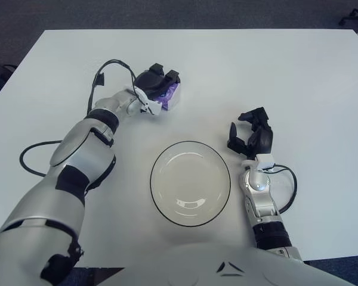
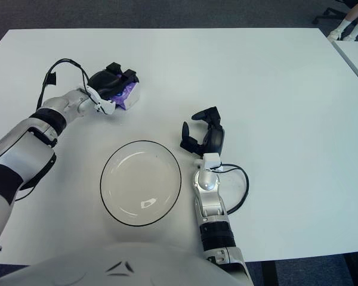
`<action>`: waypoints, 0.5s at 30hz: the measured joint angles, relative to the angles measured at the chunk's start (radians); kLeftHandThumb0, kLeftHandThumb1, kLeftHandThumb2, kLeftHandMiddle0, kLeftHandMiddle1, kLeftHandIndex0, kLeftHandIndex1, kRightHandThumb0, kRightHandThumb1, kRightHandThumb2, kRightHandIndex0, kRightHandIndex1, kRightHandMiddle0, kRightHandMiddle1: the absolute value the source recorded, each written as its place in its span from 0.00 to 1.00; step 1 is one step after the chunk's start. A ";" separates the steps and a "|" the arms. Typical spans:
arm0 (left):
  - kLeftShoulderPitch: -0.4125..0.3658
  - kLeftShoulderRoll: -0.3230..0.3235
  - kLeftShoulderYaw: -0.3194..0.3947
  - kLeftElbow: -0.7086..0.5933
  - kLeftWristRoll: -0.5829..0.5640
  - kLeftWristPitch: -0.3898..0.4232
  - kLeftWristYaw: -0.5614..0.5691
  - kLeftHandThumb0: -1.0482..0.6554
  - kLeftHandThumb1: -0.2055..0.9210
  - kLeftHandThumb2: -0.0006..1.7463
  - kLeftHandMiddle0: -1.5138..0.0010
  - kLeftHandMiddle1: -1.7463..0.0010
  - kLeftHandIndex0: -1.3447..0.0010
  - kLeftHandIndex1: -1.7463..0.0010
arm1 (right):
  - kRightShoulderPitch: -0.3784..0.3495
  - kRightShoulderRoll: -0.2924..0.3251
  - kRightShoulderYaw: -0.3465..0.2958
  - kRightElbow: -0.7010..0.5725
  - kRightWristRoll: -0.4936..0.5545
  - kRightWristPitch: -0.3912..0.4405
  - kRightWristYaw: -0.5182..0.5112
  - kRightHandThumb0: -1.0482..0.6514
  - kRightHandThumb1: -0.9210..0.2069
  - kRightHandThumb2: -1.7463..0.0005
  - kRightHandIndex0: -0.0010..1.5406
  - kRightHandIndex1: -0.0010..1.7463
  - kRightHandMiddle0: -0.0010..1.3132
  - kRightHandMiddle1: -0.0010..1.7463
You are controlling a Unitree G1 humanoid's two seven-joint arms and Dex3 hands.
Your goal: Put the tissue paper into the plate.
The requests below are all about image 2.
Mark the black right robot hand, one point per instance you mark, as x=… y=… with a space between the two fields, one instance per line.
x=217 y=138

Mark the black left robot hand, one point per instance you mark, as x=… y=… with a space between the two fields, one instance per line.
x=104 y=82

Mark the purple tissue paper pack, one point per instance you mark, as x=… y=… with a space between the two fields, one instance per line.
x=131 y=95

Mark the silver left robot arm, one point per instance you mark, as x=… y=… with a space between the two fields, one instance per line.
x=24 y=149

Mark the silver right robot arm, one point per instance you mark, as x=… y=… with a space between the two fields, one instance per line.
x=207 y=178

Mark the white plate with black rim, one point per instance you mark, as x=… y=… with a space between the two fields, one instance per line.
x=140 y=181

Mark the white shoe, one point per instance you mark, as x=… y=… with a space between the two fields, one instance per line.
x=334 y=34
x=348 y=38

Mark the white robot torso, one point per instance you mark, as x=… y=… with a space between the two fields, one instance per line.
x=107 y=262

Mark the black table frame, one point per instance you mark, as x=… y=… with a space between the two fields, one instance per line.
x=268 y=274

